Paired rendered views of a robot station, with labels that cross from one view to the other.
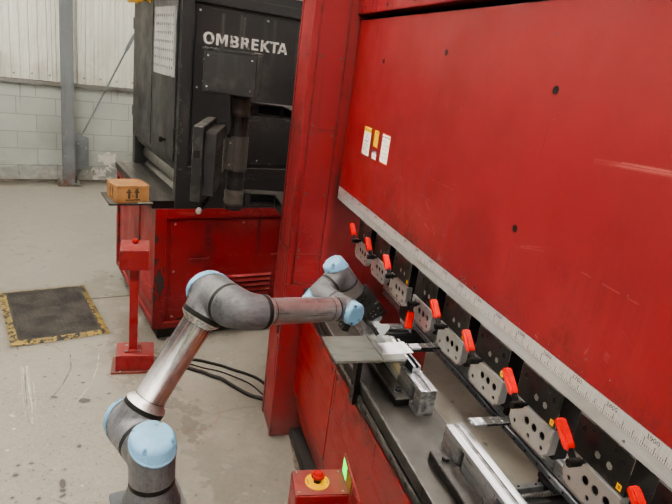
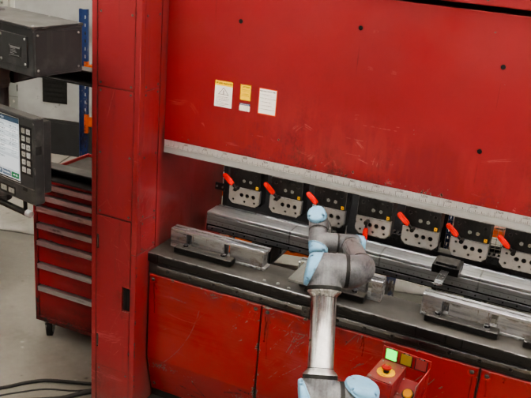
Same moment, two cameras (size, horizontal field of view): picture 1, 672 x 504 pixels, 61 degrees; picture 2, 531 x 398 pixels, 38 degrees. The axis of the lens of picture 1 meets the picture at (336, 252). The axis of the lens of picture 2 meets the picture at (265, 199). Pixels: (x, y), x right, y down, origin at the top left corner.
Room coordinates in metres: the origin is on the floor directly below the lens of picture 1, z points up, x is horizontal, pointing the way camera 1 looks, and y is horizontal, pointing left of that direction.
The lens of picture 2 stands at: (0.02, 2.27, 2.42)
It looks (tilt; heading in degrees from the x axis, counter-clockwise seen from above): 20 degrees down; 312
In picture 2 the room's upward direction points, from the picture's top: 5 degrees clockwise
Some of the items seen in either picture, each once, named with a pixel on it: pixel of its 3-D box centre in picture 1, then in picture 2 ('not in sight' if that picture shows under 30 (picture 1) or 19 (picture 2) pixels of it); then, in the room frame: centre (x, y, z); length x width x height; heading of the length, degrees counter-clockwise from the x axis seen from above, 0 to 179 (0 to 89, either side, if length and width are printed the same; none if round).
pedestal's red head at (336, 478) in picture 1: (321, 501); (397, 381); (1.34, -0.06, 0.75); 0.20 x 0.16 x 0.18; 13
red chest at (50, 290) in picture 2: not in sight; (96, 254); (3.42, -0.13, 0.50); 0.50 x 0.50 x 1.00; 19
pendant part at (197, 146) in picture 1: (210, 157); (11, 148); (2.86, 0.69, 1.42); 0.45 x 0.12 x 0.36; 6
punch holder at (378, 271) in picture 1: (389, 259); (289, 194); (2.10, -0.21, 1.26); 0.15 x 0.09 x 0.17; 19
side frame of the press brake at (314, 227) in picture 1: (364, 230); (163, 173); (2.87, -0.13, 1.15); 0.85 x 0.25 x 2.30; 109
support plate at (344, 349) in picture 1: (363, 348); (318, 273); (1.84, -0.14, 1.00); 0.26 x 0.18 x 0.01; 109
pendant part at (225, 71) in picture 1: (230, 137); (20, 117); (2.92, 0.61, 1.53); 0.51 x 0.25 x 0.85; 6
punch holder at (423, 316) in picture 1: (434, 301); (376, 214); (1.72, -0.34, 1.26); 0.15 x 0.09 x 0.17; 19
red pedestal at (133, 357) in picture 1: (133, 305); not in sight; (3.13, 1.17, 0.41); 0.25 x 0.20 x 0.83; 109
